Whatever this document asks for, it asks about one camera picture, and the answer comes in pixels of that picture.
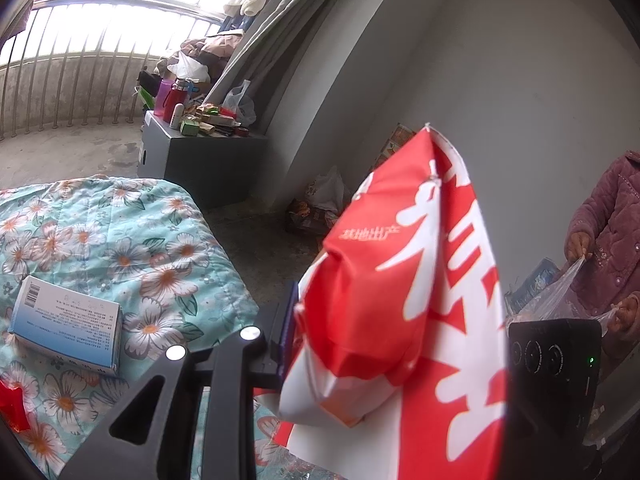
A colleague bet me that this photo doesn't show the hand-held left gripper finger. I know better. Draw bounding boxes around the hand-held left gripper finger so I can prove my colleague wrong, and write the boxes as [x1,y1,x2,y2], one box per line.
[59,280,301,480]

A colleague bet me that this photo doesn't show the clear plastic bag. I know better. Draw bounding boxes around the clear plastic bag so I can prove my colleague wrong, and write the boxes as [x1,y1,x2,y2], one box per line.
[505,255,618,336]

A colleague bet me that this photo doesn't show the red and white bag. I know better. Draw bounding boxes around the red and white bag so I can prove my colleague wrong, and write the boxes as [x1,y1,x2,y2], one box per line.
[255,122,508,480]

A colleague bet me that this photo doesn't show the bag of snack packets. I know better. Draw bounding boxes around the bag of snack packets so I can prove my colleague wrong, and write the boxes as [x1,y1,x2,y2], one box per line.
[286,167,351,236]

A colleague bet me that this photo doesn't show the floral blanket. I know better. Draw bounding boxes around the floral blanket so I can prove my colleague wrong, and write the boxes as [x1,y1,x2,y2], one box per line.
[0,175,311,480]

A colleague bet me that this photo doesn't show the grey cabinet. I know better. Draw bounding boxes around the grey cabinet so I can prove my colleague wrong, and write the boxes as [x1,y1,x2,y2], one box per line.
[137,110,268,208]

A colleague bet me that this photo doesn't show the patterned board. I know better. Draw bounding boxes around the patterned board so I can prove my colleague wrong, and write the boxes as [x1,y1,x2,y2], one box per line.
[372,122,417,173]

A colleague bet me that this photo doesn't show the white plastic bag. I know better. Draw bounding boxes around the white plastic bag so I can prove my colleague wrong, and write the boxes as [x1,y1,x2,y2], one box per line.
[221,80,257,126]

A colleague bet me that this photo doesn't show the blue cardboard box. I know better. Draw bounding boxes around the blue cardboard box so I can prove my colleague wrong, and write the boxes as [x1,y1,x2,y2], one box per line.
[7,275,123,376]

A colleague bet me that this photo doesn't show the red bottle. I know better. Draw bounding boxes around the red bottle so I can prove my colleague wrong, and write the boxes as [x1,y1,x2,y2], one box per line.
[172,80,192,111]

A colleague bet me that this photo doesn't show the pink bottle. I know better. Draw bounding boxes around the pink bottle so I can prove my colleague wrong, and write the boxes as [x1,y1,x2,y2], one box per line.
[154,78,176,117]

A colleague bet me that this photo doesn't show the black and green item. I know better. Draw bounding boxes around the black and green item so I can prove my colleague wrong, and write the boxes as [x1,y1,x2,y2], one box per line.
[136,69,162,110]

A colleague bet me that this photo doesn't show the grey curtain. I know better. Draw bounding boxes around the grey curtain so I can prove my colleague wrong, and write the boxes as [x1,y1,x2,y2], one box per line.
[200,0,401,111]

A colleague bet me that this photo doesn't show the pile of clothes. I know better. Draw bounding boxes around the pile of clothes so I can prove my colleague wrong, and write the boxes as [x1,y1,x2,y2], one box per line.
[155,32,246,83]

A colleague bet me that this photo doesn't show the red plastic wrapper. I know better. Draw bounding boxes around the red plastic wrapper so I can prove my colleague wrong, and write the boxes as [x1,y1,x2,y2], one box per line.
[0,380,32,433]

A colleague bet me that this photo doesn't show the metal balcony railing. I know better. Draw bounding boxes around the metal balcony railing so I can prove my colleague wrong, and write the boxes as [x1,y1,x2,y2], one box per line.
[0,0,226,141]

